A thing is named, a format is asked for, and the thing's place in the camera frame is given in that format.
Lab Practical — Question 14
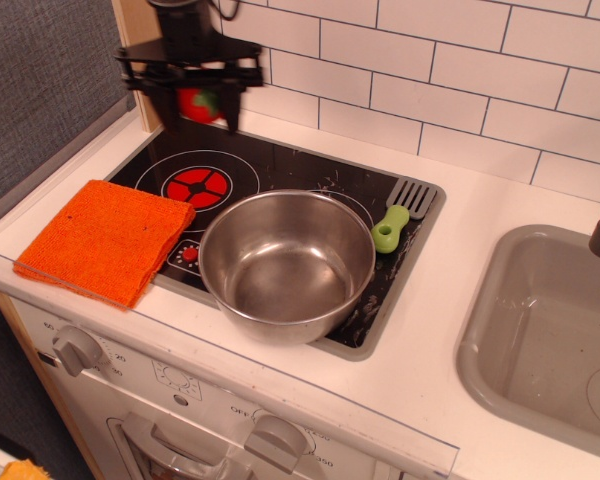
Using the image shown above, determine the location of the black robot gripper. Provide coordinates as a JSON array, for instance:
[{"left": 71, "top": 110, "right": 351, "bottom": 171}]
[{"left": 115, "top": 4, "right": 264, "bottom": 134}]

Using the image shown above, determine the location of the red toy strawberry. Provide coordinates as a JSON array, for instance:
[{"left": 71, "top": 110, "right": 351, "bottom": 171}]
[{"left": 177, "top": 88, "right": 223, "bottom": 124}]

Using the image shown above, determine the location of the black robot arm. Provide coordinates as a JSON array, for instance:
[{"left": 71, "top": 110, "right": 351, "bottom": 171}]
[{"left": 116, "top": 1, "right": 264, "bottom": 133}]

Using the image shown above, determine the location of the metal pot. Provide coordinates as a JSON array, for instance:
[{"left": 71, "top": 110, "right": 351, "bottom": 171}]
[{"left": 199, "top": 190, "right": 376, "bottom": 345}]

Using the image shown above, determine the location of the black toy stovetop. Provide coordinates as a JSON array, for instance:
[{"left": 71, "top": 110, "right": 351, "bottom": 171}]
[{"left": 107, "top": 124, "right": 446, "bottom": 361}]

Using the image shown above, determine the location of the orange folded cloth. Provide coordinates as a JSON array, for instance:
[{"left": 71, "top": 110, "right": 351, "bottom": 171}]
[{"left": 13, "top": 180, "right": 196, "bottom": 309}]

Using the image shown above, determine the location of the grey left oven knob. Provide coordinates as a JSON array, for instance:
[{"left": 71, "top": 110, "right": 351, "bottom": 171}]
[{"left": 52, "top": 326, "right": 103, "bottom": 377}]

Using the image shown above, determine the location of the grey oven knob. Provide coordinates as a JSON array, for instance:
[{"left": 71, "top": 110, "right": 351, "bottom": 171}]
[
  {"left": 52, "top": 326, "right": 103, "bottom": 377},
  {"left": 244, "top": 415, "right": 309, "bottom": 474}
]

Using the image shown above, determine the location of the white toy oven front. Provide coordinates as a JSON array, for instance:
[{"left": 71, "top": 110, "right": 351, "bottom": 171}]
[{"left": 14, "top": 301, "right": 457, "bottom": 479}]

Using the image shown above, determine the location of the grey right oven knob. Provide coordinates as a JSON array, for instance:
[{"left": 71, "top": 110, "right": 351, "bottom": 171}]
[{"left": 244, "top": 415, "right": 309, "bottom": 474}]

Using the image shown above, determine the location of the orange object on floor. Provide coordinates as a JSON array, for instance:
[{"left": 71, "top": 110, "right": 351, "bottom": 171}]
[{"left": 0, "top": 459, "right": 51, "bottom": 480}]

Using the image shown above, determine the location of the grey plastic sink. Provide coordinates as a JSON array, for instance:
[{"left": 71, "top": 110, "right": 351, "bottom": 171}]
[{"left": 457, "top": 225, "right": 600, "bottom": 457}]

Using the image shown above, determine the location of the green handled grey spatula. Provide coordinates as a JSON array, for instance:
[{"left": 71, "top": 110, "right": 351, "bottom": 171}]
[{"left": 371, "top": 177, "right": 438, "bottom": 254}]

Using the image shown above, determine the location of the grey oven door handle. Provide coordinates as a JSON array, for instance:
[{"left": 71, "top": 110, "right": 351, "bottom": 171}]
[{"left": 121, "top": 413, "right": 232, "bottom": 479}]

